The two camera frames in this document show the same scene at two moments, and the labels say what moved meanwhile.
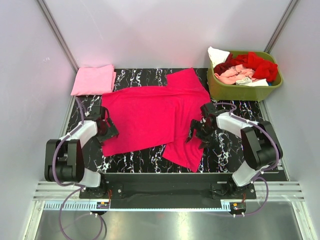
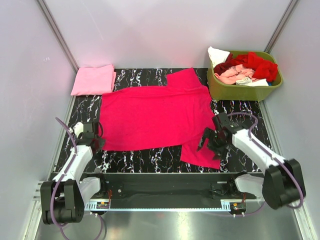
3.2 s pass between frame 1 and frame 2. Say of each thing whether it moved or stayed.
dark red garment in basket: stayed
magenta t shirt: stayed
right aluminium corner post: stayed
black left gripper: moved
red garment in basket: stayed
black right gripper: moved
